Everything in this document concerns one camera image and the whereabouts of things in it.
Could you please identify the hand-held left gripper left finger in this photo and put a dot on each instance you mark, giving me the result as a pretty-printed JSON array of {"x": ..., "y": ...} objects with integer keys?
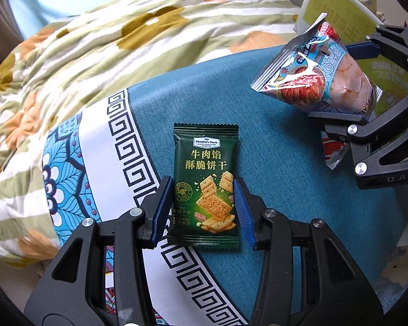
[{"x": 161, "y": 207}]

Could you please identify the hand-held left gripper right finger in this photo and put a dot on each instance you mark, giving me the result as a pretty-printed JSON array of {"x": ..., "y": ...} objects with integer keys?
[{"x": 242, "y": 210}]

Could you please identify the floral striped blanket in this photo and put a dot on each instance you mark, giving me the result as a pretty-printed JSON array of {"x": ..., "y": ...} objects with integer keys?
[{"x": 88, "y": 57}]

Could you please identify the brown curtain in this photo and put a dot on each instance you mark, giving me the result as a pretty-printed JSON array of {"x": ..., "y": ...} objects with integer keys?
[{"x": 6, "y": 23}]

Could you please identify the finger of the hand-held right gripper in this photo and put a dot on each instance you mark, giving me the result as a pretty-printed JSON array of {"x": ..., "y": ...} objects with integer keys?
[
  {"x": 360, "y": 50},
  {"x": 377, "y": 142}
]

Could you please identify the dark green cracker packet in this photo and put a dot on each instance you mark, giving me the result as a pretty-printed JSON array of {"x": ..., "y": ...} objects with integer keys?
[{"x": 204, "y": 163}]

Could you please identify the white and red snack packet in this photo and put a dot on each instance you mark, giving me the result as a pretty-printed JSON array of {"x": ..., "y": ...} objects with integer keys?
[{"x": 333, "y": 152}]

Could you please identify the yellow-green cardboard box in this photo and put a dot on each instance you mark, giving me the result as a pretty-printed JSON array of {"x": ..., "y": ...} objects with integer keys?
[{"x": 329, "y": 10}]

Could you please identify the blue and red snack packet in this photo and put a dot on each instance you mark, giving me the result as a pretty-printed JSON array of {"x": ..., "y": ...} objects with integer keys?
[{"x": 309, "y": 74}]

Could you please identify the blue patterned cloth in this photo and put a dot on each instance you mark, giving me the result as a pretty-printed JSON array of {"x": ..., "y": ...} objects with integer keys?
[{"x": 292, "y": 193}]

